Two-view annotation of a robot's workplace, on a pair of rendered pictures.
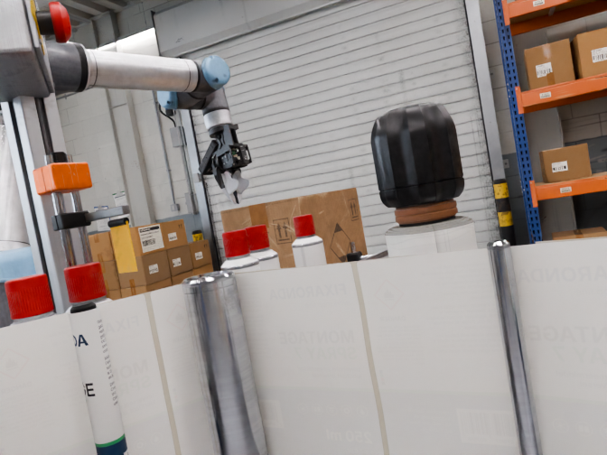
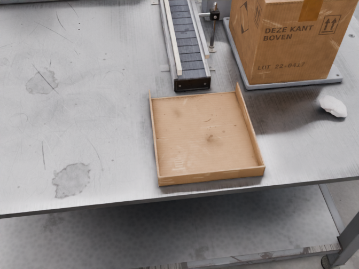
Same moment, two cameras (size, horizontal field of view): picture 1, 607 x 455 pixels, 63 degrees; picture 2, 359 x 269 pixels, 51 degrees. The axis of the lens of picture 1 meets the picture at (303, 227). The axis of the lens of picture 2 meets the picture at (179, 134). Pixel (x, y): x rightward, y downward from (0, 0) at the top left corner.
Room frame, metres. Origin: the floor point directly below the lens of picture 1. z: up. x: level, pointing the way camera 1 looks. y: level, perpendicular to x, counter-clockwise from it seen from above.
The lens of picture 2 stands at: (1.85, -0.85, 1.61)
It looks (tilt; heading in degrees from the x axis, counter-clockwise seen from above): 50 degrees down; 139
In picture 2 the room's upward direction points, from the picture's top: straight up
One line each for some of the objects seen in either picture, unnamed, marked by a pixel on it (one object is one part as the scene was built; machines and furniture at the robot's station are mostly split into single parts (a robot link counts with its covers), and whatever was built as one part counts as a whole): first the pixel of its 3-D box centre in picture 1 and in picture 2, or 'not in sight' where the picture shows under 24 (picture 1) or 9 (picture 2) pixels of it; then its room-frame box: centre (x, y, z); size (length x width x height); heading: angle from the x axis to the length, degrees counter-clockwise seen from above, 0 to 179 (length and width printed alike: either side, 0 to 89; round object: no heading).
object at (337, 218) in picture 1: (300, 248); (283, 14); (1.31, 0.02, 0.99); 0.30 x 0.24 x 0.27; 147
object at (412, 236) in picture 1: (433, 259); not in sight; (0.48, -0.12, 1.03); 0.09 x 0.09 x 0.30
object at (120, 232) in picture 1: (123, 246); not in sight; (0.54, 0.20, 1.09); 0.03 x 0.01 x 0.06; 57
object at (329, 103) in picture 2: not in sight; (333, 106); (1.58, -0.04, 0.85); 0.08 x 0.07 x 0.04; 160
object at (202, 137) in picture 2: not in sight; (201, 129); (1.41, -0.39, 0.85); 0.30 x 0.26 x 0.04; 147
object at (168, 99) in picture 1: (183, 92); not in sight; (1.32, 0.25, 1.44); 0.11 x 0.11 x 0.08; 45
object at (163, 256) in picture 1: (148, 284); not in sight; (4.77, 1.58, 0.57); 1.20 x 0.85 x 1.14; 160
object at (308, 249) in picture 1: (312, 276); not in sight; (0.81, 0.00, 0.98); 0.05 x 0.05 x 0.20
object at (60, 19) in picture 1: (53, 23); not in sight; (0.50, 0.21, 1.32); 0.04 x 0.03 x 0.04; 22
